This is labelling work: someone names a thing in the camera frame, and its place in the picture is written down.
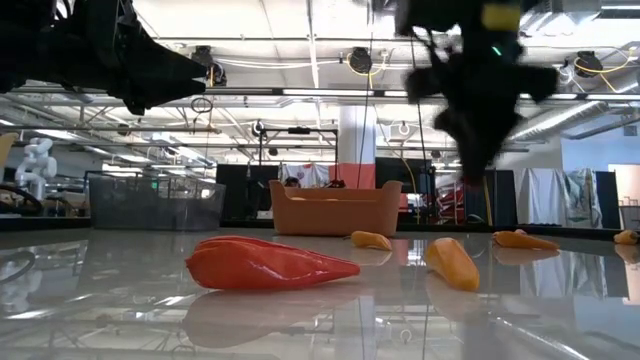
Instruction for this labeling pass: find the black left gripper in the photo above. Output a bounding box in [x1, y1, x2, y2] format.
[29, 0, 209, 116]

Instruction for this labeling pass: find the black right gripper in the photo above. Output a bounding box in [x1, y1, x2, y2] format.
[403, 29, 560, 182]

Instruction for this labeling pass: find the long orange toy pepper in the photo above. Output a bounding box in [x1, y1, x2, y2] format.
[349, 230, 394, 252]
[492, 230, 561, 253]
[423, 236, 482, 293]

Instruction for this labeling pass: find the clear plastic bin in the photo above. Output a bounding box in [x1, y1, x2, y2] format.
[87, 169, 227, 232]

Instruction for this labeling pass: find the yellow item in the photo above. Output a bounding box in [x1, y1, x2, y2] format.
[613, 228, 640, 247]

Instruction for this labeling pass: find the long red-orange toy pepper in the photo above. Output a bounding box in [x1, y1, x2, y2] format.
[184, 234, 362, 292]

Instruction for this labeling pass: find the black partition panel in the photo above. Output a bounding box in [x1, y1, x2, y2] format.
[215, 163, 281, 221]
[594, 170, 622, 230]
[462, 168, 519, 226]

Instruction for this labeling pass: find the red fabric item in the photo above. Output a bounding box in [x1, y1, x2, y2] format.
[433, 185, 467, 224]

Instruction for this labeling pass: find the white hanging cloth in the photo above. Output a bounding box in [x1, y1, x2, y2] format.
[514, 167, 565, 226]

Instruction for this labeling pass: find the white and orange pillar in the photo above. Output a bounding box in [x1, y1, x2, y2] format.
[337, 104, 377, 190]

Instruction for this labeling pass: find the small yellow tag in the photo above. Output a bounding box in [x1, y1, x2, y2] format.
[481, 3, 522, 31]

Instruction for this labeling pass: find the patterned hanging cloth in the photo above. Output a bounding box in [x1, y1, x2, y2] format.
[562, 167, 605, 229]

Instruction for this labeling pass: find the orange plastic basket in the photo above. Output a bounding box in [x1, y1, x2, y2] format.
[268, 179, 404, 238]

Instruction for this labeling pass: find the tan curved panel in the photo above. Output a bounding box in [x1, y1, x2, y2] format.
[0, 132, 20, 171]

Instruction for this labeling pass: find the white printed banner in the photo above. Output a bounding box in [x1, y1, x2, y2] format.
[279, 162, 331, 189]

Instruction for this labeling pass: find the long black cable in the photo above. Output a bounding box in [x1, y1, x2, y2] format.
[408, 29, 430, 169]

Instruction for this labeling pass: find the yellow cable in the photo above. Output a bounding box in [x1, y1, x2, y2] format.
[479, 172, 495, 227]

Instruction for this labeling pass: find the hanging black cable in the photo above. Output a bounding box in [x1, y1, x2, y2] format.
[356, 0, 376, 190]

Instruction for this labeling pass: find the black rig frame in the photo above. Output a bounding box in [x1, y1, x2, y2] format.
[255, 119, 341, 221]

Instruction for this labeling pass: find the black metal table frame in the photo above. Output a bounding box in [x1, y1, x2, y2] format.
[0, 215, 640, 242]

